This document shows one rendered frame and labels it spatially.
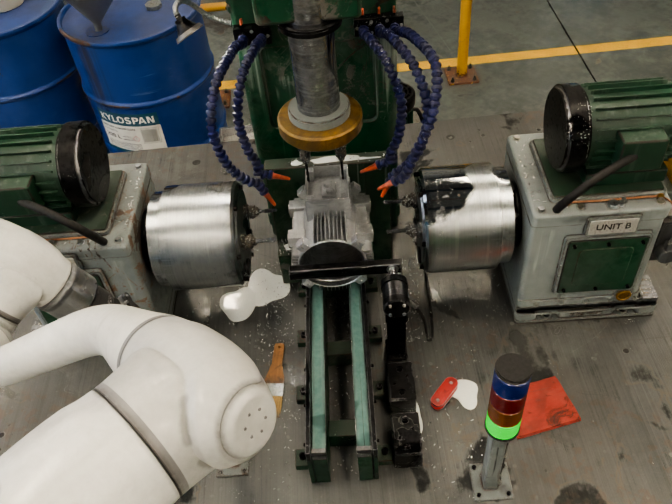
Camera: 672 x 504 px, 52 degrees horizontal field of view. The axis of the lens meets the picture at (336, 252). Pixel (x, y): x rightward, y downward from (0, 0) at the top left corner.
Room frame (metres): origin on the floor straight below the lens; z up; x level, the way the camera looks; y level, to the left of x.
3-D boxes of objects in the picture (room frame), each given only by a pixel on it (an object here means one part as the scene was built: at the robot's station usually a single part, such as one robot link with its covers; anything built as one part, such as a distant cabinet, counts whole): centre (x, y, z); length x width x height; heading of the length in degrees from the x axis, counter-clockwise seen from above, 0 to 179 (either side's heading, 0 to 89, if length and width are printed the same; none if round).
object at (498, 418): (0.61, -0.27, 1.10); 0.06 x 0.06 x 0.04
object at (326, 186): (1.21, 0.00, 1.11); 0.12 x 0.11 x 0.07; 177
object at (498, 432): (0.61, -0.27, 1.05); 0.06 x 0.06 x 0.04
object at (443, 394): (0.83, -0.21, 0.81); 0.09 x 0.03 x 0.02; 137
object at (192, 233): (1.18, 0.36, 1.04); 0.37 x 0.25 x 0.25; 87
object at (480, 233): (1.15, -0.33, 1.04); 0.41 x 0.25 x 0.25; 87
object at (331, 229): (1.17, 0.01, 1.02); 0.20 x 0.19 x 0.19; 177
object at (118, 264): (1.20, 0.60, 0.99); 0.35 x 0.31 x 0.37; 87
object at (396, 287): (1.13, -0.17, 0.92); 0.45 x 0.13 x 0.24; 177
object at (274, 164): (1.32, 0.00, 0.97); 0.30 x 0.11 x 0.34; 87
